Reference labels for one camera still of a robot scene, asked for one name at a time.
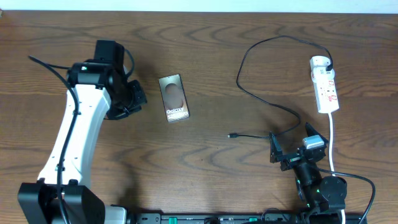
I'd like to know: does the white power strip cord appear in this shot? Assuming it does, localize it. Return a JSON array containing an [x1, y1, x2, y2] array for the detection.
[[327, 112, 346, 224]]

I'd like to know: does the white power strip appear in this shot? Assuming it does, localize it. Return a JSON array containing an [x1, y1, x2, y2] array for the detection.
[[311, 67, 340, 114]]

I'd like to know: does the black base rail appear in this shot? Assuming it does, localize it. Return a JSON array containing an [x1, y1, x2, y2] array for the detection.
[[124, 212, 368, 224]]

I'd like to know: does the bronze Galaxy smartphone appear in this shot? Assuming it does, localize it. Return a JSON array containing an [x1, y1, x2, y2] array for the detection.
[[159, 74, 190, 123]]

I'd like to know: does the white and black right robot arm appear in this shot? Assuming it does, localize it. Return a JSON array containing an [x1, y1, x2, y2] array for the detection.
[[269, 123, 347, 223]]

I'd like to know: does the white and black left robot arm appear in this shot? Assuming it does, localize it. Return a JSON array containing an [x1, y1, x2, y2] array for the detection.
[[17, 40, 147, 223]]

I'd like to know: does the black USB charging cable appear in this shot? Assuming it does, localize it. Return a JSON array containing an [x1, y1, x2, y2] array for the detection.
[[228, 35, 334, 139]]

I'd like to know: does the white USB charger plug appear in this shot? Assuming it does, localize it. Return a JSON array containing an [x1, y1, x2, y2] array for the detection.
[[310, 55, 331, 70]]

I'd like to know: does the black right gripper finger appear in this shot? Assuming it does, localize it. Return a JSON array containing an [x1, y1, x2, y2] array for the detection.
[[269, 132, 283, 163], [305, 123, 328, 144]]

